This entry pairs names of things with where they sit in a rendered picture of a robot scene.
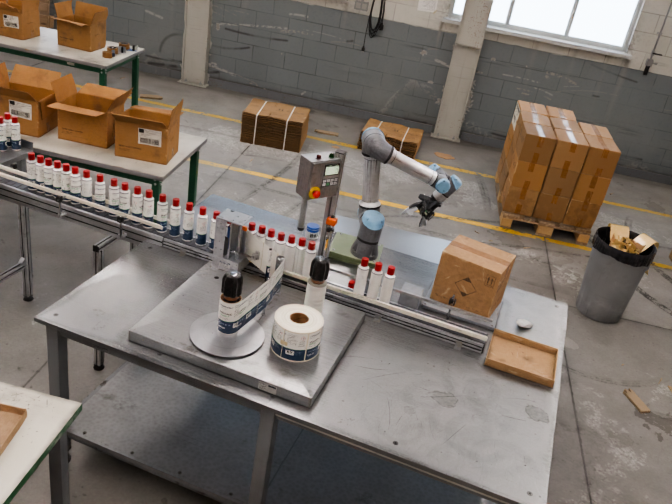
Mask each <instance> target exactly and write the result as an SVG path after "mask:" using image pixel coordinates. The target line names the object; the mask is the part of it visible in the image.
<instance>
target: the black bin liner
mask: <svg viewBox="0 0 672 504"><path fill-rule="evenodd" d="M610 231H611V226H606V227H600V228H598V229H597V230H596V233H595V235H594V237H593V240H592V244H593V247H594V248H595V249H597V250H598V251H599V252H601V253H602V254H605V255H608V256H611V257H612V258H615V260H617V261H619V262H621V263H623V264H627V265H631V266H633V267H641V266H645V267H648V266H650V265H651V264H652V262H653V260H654V258H655V255H656V253H657V248H656V246H655V245H654V244H652V245H651V246H650V247H648V248H647V249H646V250H644V251H643V252H641V253H640V254H639V255H636V254H631V253H627V252H624V251H621V250H619V249H616V248H614V247H612V246H610V245H609V244H610ZM639 235H640V234H638V233H635V232H633V231H630V230H629V239H631V240H634V239H635V238H636V237H637V236H639Z"/></svg>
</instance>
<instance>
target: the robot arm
mask: <svg viewBox="0 0 672 504"><path fill-rule="evenodd" d="M361 140H362V156H363V157H364V174H363V193H362V200H360V202H359V209H358V218H359V223H360V228H359V232H358V236H357V239H356V240H355V241H354V243H353V244H352V246H351V249H350V252H351V254H352V255H353V256H355V257H357V258H359V259H362V258H363V257H367V258H369V261H373V260H376V259H377V257H378V242H379V239H380V235H381V232H382V229H383V226H384V221H385V218H384V216H383V215H382V214H381V213H380V208H381V203H380V201H379V200H378V195H379V179H380V163H381V162H382V163H384V164H390V165H392V166H394V167H396V168H398V169H399V170H401V171H403V172H405V173H407V174H409V175H411V176H413V177H415V178H416V179H418V180H420V181H422V182H424V183H426V184H428V185H430V186H432V187H433V188H435V189H436V190H435V191H434V192H433V194H432V195H431V197H429V196H426V195H424V194H420V195H419V197H418V198H419V199H420V200H421V201H420V202H416V203H413V204H412V205H410V206H409V207H408V208H406V209H405V210H404V211H403V212H402V213H401V215H402V214H405V213H408V214H409V215H412V214H413V213H414V212H415V211H417V210H419V213H420V215H422V218H421V220H420V223H419V227H421V226H422V225H424V226H426V220H427V219H428V221H429V220H430V219H431V218H432V217H433V216H434V215H435V212H434V210H435V209H436V208H437V207H441V203H443V202H444V201H445V200H446V199H447V198H448V197H450V196H451V195H452V194H453V193H454V192H455V191H456V190H458V189H459V188H460V186H461V185H462V182H461V180H460V179H459V178H458V177H457V176H456V175H452V176H449V175H448V174H447V173H446V172H445V171H444V170H443V169H441V168H440V166H438V165H437V164H435V163H434V164H432V165H430V166H429V167H426V166H424V165H422V164H420V163H418V162H417V161H415V160H413V159H411V158H409V157H407V156H405V155H404V154H402V153H400V152H398V151H396V150H395V147H393V146H391V145H390V144H389V143H387V142H386V140H385V136H384V133H383V132H382V131H381V130H380V129H379V128H376V127H370V128H367V129H366V130H365V131H364V132H363V134H362V137H361ZM432 215H433V216H432ZM431 216H432V217H431ZM430 217H431V218H430Z"/></svg>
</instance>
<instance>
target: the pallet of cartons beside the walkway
mask: <svg viewBox="0 0 672 504"><path fill-rule="evenodd" d="M620 155H621V151H620V150H619V148H618V147H617V145H616V144H615V142H614V141H613V138H612V136H611V135H610V133H609V131H608V129H607V128H606V127H601V126H596V125H592V124H586V123H582V122H578V123H577V121H576V118H575V115H574V113H573V111H570V110H565V109H561V108H556V107H551V106H546V108H545V106H544V105H541V104H536V103H531V102H526V101H521V100H518V101H517V105H516V108H515V112H514V115H513V119H512V122H511V124H510V127H509V130H508V133H507V137H506V140H505V143H504V147H503V151H502V154H501V157H500V161H499V164H498V168H497V172H496V175H495V189H496V197H497V206H498V213H499V218H500V227H502V228H507V229H511V224H512V222H513V220H517V221H521V222H526V223H531V224H533V227H534V231H535V235H539V236H544V237H548V238H551V236H552V233H553V230H554V228H555V229H559V230H564V231H569V232H573V235H574V238H575V242H576V243H577V244H581V245H587V243H588V241H589V238H590V234H591V228H592V226H593V224H594V222H595V220H596V217H597V215H598V212H599V210H600V207H601V205H602V203H603V201H604V198H605V195H606V193H607V190H608V187H609V184H610V182H611V179H612V176H613V174H614V171H615V169H616V166H617V163H618V161H619V158H620Z"/></svg>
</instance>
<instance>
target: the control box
mask: <svg viewBox="0 0 672 504"><path fill-rule="evenodd" d="M330 153H333V152H331V151H329V152H320V153H310V154H301V157H300V164H299V171H298V178H297V185H296V193H297V194H299V195H300V196H301V197H302V198H304V199H305V200H312V199H319V198H326V197H333V196H336V193H337V187H338V182H337V185H333V186H326V187H321V185H322V179H328V178H335V177H338V181H339V176H340V170H341V164H342V160H341V159H340V157H334V159H330V158H328V157H329V154H330ZM317 154H320V155H321V158H322V159H321V160H316V156H317ZM336 163H340V169H339V174H338V175H330V176H324V170H325V165H327V164H336ZM316 190H318V191H320V193H321V195H320V197H319V198H314V197H313V194H312V193H313V191H316Z"/></svg>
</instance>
